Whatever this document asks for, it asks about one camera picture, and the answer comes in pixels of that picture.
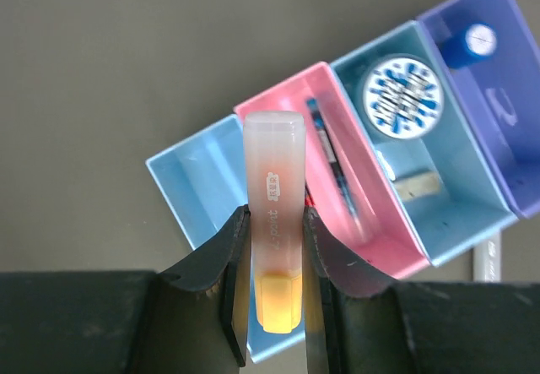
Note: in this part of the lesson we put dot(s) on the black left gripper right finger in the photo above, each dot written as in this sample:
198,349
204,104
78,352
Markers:
360,320

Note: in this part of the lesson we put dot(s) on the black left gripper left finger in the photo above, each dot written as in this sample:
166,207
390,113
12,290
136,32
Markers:
190,318

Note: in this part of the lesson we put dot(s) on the red pen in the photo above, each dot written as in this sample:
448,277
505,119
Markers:
309,200

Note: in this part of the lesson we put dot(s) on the pink drawer bin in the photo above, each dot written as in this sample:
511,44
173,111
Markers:
378,230

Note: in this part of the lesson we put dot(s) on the small beige eraser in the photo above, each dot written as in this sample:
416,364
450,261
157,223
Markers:
416,186

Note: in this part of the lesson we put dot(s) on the orange pink highlighter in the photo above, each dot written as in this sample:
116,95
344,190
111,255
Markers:
274,145

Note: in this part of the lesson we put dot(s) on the light blue drawer bin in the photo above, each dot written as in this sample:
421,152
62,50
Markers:
203,180

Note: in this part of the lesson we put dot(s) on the blue pen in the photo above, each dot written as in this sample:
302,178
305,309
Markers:
323,135

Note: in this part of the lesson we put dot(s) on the round blue tape tin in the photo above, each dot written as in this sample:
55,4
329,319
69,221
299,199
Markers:
400,97

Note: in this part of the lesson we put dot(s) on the purple drawer bin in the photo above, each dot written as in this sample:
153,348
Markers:
500,95

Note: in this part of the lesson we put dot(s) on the grey blue glue bottle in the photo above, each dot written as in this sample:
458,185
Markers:
475,43

